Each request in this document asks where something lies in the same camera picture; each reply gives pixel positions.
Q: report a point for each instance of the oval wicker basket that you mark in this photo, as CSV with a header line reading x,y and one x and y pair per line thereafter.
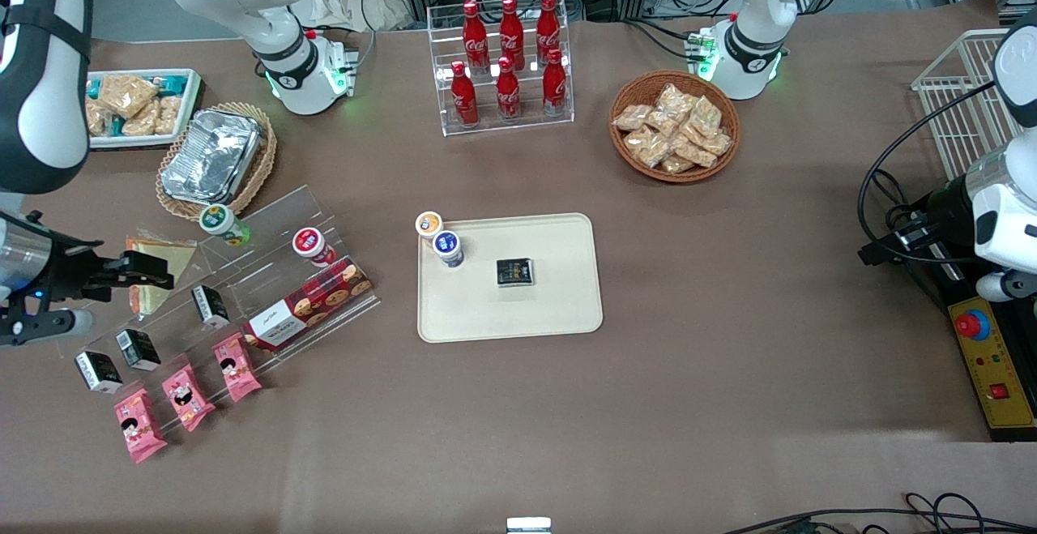
x,y
261,173

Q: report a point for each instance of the red-lid drink bottle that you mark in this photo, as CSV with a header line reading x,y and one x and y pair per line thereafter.
x,y
310,243

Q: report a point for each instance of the orange-lid yogurt cup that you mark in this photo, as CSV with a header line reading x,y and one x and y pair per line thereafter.
x,y
428,224

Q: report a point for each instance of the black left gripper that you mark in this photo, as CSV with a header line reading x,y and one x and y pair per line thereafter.
x,y
944,206

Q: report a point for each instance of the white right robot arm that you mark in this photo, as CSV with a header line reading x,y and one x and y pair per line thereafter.
x,y
275,23

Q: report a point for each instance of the clear acrylic stepped shelf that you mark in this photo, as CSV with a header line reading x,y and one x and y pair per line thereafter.
x,y
267,218

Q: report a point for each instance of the wrapped crispy snack pack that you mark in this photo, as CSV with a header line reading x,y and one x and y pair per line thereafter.
x,y
695,152
675,100
648,147
706,117
632,117
677,164

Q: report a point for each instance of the triangle sandwich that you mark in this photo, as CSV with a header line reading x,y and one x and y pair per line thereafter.
x,y
166,258

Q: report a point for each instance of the pink snack pack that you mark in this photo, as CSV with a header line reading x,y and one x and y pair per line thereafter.
x,y
187,397
236,367
139,426

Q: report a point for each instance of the beige plastic tray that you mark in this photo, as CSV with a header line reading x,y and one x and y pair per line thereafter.
x,y
559,291

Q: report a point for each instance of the white rectangular snack bin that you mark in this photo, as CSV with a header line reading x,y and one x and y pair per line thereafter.
x,y
193,104

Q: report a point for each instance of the green-lid drink bottle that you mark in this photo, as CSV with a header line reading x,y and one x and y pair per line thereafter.
x,y
219,220

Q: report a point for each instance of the teal snack pack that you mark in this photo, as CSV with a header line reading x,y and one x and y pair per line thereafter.
x,y
172,82

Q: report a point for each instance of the round wicker basket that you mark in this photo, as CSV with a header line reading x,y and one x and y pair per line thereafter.
x,y
628,161

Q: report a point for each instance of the red cookie box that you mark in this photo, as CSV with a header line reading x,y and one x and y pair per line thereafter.
x,y
312,304

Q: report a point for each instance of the black box with gold print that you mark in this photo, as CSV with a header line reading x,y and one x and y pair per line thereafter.
x,y
516,272

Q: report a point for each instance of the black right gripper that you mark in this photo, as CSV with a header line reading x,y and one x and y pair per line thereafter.
x,y
66,269

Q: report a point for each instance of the blue-lid yogurt cup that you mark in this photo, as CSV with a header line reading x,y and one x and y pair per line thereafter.
x,y
447,245

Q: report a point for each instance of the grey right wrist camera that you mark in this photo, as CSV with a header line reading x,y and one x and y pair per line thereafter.
x,y
49,328

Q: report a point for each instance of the small grey white device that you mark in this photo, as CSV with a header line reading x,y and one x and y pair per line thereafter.
x,y
528,526

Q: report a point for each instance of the yellow emergency stop box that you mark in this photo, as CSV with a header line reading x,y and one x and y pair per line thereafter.
x,y
1000,364

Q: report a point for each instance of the small black carton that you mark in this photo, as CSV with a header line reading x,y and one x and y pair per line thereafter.
x,y
98,372
210,306
138,349

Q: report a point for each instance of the red cola bottle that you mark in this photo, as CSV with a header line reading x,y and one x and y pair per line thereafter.
x,y
464,96
548,27
511,32
508,92
475,36
555,84

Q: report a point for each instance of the wrapped rice cracker pack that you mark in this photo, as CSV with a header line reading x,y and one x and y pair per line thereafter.
x,y
99,117
168,115
127,94
142,121

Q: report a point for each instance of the aluminium foil container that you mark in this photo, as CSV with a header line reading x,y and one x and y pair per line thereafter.
x,y
211,157

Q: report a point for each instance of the clear acrylic bottle rack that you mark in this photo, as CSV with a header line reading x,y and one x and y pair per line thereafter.
x,y
441,40

